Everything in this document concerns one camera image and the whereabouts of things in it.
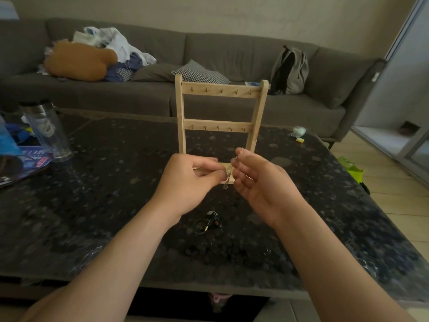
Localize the grey backpack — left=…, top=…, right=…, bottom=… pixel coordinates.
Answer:
left=269, top=46, right=309, bottom=95

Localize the sliding glass door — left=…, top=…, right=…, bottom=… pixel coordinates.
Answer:
left=352, top=0, right=429, bottom=185

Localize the white crumpled garment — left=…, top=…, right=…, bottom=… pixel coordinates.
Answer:
left=72, top=26, right=157, bottom=66

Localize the pink item under table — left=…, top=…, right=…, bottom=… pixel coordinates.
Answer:
left=207, top=292, right=234, bottom=312

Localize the grey flat cushion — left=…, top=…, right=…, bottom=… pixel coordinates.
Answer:
left=130, top=63, right=181, bottom=82

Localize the dark shoe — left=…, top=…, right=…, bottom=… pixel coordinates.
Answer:
left=399, top=121, right=421, bottom=136

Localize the wooden jewelry stand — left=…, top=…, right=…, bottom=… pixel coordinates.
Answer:
left=174, top=73, right=269, bottom=185

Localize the blue plastic bottle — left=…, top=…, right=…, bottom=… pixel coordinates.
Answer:
left=0, top=114, right=22, bottom=158

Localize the brown plush toy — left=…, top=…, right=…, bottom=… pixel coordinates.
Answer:
left=43, top=39, right=118, bottom=82

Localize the checkered pillow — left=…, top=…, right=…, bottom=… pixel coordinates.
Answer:
left=171, top=59, right=231, bottom=85

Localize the green bag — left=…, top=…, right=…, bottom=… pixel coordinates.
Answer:
left=337, top=156, right=364, bottom=183

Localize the silver chain necklace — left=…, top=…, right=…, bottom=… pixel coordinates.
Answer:
left=221, top=157, right=254, bottom=190

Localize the person's left forearm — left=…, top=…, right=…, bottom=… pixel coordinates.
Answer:
left=20, top=201, right=183, bottom=322

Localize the clear plastic tumbler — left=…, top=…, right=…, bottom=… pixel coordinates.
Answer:
left=19, top=99, right=73, bottom=163

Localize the grey fabric sofa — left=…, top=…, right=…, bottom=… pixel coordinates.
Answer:
left=0, top=18, right=388, bottom=140

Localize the person's right forearm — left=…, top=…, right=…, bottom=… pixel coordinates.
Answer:
left=273, top=208, right=416, bottom=322

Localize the blue printed packet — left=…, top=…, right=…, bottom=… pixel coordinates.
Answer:
left=0, top=122, right=54, bottom=188

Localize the black cord necklace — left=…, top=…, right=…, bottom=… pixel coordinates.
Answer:
left=193, top=210, right=222, bottom=235

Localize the blue crumpled garment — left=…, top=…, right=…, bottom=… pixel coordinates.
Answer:
left=104, top=52, right=144, bottom=83

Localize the person's left hand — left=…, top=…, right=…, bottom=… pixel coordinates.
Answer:
left=151, top=153, right=228, bottom=227

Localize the person's right hand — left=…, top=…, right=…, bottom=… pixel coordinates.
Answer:
left=231, top=147, right=304, bottom=229

